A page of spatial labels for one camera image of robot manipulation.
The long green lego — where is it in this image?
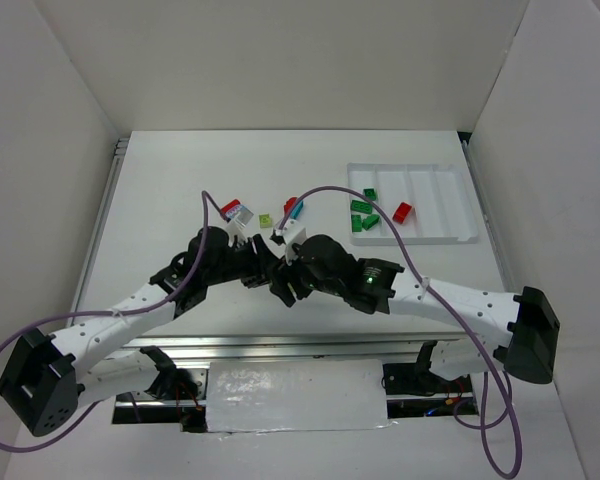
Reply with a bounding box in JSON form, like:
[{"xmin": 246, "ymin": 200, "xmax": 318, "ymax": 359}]
[{"xmin": 350, "ymin": 200, "xmax": 374, "ymax": 215}]

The light green small lego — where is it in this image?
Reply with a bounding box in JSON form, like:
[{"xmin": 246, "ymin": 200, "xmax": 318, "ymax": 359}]
[{"xmin": 259, "ymin": 214, "xmax": 273, "ymax": 229}]

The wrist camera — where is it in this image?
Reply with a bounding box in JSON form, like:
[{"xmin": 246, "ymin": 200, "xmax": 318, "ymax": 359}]
[
  {"xmin": 270, "ymin": 219, "xmax": 307, "ymax": 265},
  {"xmin": 225, "ymin": 206, "xmax": 254, "ymax": 246}
]

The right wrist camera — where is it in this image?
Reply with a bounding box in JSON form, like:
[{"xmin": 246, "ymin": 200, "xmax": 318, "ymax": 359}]
[{"xmin": 270, "ymin": 219, "xmax": 307, "ymax": 265}]

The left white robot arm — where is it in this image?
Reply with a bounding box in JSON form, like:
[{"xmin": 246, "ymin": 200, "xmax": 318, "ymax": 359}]
[{"xmin": 0, "ymin": 227, "xmax": 284, "ymax": 437}]

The red lego with blue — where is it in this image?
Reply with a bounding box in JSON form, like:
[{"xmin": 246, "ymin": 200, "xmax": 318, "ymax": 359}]
[{"xmin": 221, "ymin": 199, "xmax": 243, "ymax": 222}]

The red and blue lego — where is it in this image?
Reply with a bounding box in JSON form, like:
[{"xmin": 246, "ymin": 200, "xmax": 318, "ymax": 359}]
[{"xmin": 283, "ymin": 197, "xmax": 304, "ymax": 220}]

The white divided tray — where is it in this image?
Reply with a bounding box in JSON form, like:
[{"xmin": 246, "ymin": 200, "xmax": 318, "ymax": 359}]
[{"xmin": 347, "ymin": 163, "xmax": 479, "ymax": 245}]

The red flower lego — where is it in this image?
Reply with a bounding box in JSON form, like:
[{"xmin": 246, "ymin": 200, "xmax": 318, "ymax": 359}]
[{"xmin": 392, "ymin": 202, "xmax": 415, "ymax": 225}]

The aluminium rail frame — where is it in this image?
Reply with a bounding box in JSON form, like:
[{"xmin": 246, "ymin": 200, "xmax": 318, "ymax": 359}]
[{"xmin": 69, "ymin": 130, "xmax": 511, "ymax": 361}]

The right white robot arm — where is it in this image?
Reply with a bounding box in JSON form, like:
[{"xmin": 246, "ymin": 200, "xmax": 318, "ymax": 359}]
[{"xmin": 271, "ymin": 232, "xmax": 560, "ymax": 385}]

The small green square lego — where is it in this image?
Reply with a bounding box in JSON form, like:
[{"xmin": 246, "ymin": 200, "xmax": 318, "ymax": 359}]
[{"xmin": 363, "ymin": 188, "xmax": 378, "ymax": 201}]

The white taped cover plate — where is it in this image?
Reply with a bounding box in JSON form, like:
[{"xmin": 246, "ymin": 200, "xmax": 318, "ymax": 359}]
[{"xmin": 206, "ymin": 359, "xmax": 389, "ymax": 433}]

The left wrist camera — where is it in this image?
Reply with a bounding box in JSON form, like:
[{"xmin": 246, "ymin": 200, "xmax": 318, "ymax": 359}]
[{"xmin": 225, "ymin": 206, "xmax": 254, "ymax": 246}]

